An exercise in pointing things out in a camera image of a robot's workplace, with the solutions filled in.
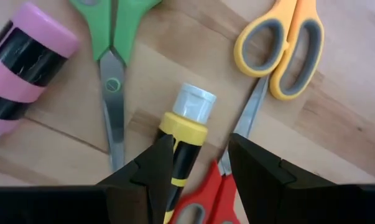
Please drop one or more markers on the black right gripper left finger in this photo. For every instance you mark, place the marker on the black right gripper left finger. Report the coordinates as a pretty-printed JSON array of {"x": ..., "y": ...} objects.
[{"x": 66, "y": 205}]

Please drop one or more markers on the yellow paint bottle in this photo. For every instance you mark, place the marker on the yellow paint bottle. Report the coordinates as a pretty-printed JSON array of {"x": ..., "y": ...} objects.
[{"x": 184, "y": 127}]

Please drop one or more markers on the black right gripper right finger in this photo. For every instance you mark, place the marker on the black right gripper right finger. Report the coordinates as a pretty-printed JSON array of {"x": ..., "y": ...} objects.
[{"x": 299, "y": 202}]

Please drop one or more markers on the pink paint bottle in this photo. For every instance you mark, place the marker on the pink paint bottle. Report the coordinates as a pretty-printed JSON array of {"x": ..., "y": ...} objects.
[{"x": 35, "y": 62}]

